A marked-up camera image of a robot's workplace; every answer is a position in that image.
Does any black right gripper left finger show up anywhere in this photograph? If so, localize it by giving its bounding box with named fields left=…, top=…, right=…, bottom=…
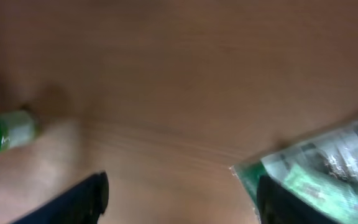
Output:
left=13, top=171, right=109, bottom=224

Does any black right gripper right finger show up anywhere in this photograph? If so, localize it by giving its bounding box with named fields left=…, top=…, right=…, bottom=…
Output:
left=257, top=175, right=337, bottom=224

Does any green 3M package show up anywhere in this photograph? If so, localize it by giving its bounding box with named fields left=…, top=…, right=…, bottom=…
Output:
left=231, top=119, right=358, bottom=224

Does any green lid jar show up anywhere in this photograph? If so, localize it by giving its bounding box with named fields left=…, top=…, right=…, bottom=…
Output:
left=0, top=110, right=39, bottom=152

